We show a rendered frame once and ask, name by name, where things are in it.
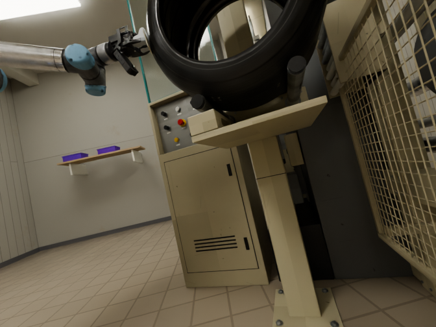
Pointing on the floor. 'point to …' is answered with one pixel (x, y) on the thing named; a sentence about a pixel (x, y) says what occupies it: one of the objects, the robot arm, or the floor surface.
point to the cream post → (274, 189)
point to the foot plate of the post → (280, 309)
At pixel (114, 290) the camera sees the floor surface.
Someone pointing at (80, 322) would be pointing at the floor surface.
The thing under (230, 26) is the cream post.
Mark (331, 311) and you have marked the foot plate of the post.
